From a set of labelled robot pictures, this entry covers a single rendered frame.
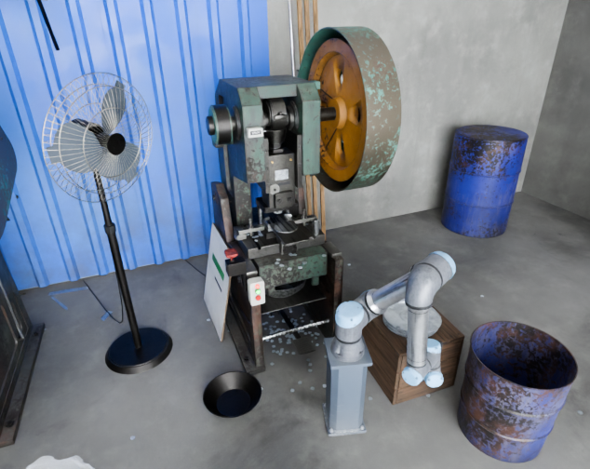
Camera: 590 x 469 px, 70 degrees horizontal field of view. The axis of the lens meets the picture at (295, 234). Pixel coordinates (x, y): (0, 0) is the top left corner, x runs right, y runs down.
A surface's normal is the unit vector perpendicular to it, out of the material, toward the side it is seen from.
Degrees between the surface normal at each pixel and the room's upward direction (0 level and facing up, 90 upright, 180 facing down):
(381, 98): 71
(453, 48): 90
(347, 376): 90
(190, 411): 0
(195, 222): 90
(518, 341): 88
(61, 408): 0
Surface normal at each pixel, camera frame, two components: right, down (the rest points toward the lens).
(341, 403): 0.11, 0.46
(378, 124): 0.37, 0.35
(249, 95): 0.25, -0.32
